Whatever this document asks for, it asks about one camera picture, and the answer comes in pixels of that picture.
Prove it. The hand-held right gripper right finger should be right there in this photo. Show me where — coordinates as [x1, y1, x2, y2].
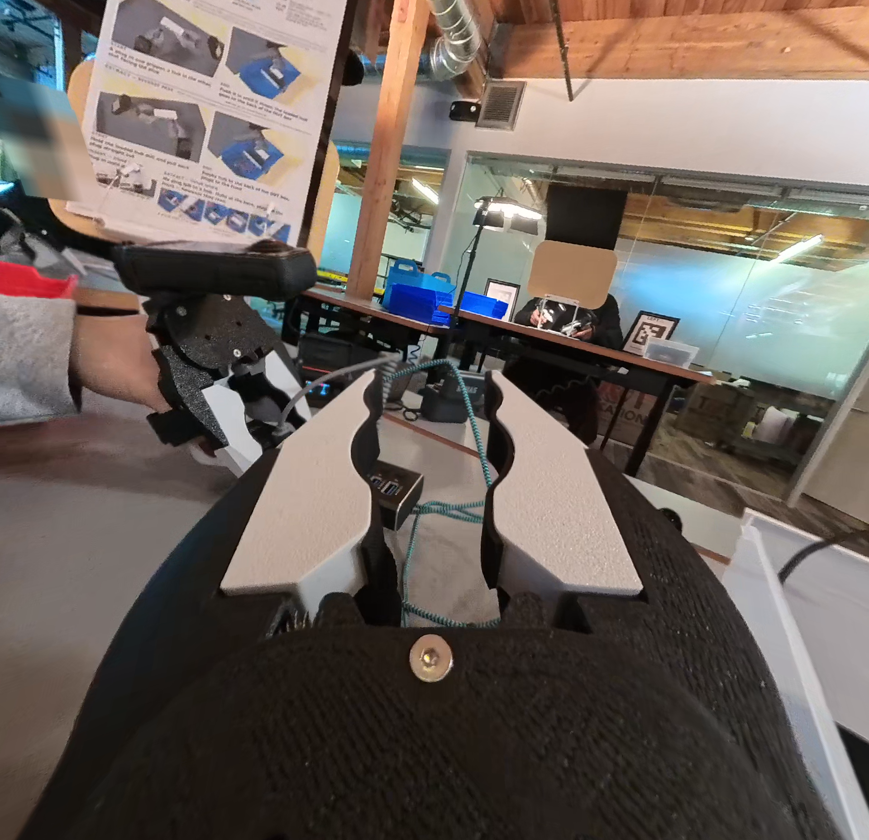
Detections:
[478, 369, 645, 610]

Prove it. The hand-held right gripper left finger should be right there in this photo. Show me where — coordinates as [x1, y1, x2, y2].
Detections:
[220, 369, 398, 617]

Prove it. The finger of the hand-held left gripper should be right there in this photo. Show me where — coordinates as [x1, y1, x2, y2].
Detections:
[236, 346, 315, 445]
[202, 377, 282, 480]

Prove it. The grey usb cable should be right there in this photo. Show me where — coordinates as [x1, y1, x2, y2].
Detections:
[273, 354, 403, 442]

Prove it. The grey usb hub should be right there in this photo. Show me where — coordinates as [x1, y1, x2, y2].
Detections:
[367, 458, 426, 532]

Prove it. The teal braided cable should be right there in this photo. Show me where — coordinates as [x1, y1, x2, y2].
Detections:
[380, 357, 505, 629]

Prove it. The red plastic bin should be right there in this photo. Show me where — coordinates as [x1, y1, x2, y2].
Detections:
[0, 262, 79, 299]

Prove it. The black usb cable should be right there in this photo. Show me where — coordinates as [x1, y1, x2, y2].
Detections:
[776, 533, 853, 581]

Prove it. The white plastic bin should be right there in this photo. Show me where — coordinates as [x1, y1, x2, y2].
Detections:
[621, 477, 869, 840]

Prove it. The person's left hand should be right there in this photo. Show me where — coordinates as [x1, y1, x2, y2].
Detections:
[68, 317, 171, 413]

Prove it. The black power station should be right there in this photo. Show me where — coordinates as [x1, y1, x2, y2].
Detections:
[297, 331, 408, 410]

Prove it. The long wooden table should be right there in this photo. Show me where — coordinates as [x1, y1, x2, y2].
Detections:
[299, 286, 452, 335]
[438, 304, 717, 477]

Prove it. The black charger box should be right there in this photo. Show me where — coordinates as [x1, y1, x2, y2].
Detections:
[421, 372, 486, 423]

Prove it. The blue ribbed bin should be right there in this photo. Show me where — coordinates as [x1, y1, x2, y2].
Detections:
[380, 282, 457, 313]

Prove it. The clear plastic box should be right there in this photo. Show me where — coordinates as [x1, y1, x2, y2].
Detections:
[641, 338, 700, 366]

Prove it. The framed tag marker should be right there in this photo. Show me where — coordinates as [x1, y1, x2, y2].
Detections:
[621, 310, 681, 355]

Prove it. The blue plastic bin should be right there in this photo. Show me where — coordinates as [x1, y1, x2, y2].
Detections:
[440, 292, 517, 325]

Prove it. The black light stand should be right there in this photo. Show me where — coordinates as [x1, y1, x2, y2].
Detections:
[448, 195, 545, 382]

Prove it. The black panel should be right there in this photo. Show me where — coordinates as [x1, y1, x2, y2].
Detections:
[545, 187, 629, 252]

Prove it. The blue handled tote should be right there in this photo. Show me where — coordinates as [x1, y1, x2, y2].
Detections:
[388, 258, 454, 291]

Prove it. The wooden post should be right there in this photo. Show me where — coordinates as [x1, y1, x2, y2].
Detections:
[345, 0, 434, 299]

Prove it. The wall air vent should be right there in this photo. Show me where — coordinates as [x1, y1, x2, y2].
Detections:
[475, 80, 527, 131]

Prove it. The silver air duct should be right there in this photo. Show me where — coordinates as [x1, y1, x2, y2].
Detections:
[360, 0, 500, 84]

